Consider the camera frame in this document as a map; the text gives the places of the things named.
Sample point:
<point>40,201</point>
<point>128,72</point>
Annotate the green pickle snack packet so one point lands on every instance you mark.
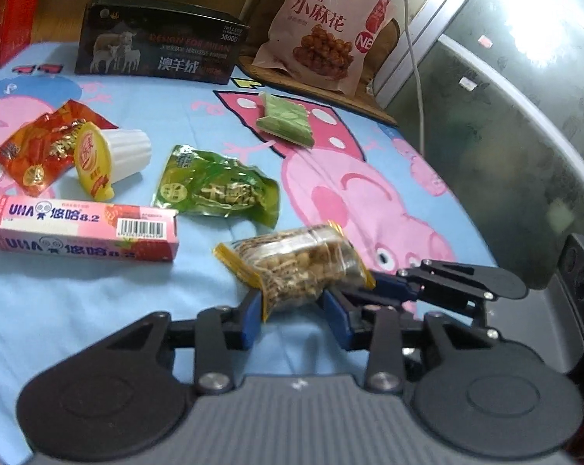
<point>214,189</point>

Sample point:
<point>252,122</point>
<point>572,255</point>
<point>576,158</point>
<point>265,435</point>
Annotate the pink candy box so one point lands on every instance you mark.
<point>79,232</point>

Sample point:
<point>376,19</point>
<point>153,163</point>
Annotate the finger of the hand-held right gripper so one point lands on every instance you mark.
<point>459,312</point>
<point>386,282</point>

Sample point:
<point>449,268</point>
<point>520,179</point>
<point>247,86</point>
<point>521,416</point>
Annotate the pink snack bag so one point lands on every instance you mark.
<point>316,9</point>

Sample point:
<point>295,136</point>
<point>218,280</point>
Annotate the grey metal cabinet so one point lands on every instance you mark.
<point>505,131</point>

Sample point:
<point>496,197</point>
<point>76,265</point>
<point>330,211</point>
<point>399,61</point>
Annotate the black sheep print box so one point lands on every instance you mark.
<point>176,53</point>

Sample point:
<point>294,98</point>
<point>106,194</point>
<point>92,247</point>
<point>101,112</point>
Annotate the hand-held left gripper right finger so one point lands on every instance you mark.
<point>338,319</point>

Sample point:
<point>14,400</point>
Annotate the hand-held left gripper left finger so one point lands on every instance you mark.
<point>251,319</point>

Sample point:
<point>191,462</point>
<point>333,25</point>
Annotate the brown woven mat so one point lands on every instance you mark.
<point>369,106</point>

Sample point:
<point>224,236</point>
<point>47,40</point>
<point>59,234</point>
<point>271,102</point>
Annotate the white jelly cup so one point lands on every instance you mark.
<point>127,152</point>

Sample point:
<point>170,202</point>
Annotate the printed blanket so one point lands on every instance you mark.
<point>103,300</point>

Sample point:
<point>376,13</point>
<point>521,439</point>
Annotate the clear nut snack packet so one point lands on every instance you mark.
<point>297,261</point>

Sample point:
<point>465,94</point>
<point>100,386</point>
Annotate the red snack packet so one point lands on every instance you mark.
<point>35,150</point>

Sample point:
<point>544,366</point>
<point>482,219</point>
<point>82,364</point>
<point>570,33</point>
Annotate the green wafer packet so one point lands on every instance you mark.
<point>284,121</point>

